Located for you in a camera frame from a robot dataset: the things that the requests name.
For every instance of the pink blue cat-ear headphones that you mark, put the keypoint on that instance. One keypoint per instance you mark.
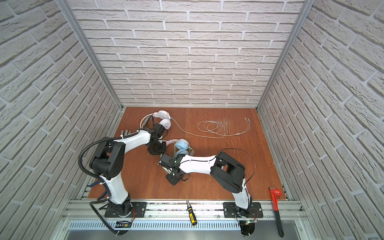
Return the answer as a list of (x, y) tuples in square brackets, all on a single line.
[(181, 147)]

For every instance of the red pipe wrench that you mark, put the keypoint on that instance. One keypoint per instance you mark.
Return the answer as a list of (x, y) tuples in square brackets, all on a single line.
[(275, 196)]

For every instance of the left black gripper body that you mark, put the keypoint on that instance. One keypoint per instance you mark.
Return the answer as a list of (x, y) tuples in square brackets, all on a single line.
[(158, 148)]

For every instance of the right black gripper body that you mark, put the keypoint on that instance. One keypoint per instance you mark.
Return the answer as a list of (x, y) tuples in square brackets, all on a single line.
[(173, 178)]

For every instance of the small black electronics board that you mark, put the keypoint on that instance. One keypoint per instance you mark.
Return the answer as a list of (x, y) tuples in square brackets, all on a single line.
[(123, 224)]

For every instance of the aluminium frame rail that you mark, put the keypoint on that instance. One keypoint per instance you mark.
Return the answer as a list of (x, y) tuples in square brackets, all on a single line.
[(203, 209)]

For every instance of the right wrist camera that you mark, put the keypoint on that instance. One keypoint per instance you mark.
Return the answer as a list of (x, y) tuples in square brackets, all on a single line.
[(174, 178)]

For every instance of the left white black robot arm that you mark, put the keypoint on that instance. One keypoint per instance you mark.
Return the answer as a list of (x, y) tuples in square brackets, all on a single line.
[(108, 162)]

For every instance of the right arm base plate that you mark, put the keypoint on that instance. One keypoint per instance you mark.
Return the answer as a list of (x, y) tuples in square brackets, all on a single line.
[(237, 210)]

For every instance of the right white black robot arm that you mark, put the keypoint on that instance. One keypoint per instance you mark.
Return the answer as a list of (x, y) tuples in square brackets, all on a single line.
[(227, 171)]

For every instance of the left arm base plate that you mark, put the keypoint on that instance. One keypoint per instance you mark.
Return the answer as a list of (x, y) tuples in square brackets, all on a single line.
[(126, 210)]

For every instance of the yellow black screwdriver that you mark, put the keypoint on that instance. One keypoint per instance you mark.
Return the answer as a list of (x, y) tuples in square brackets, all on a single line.
[(191, 213)]

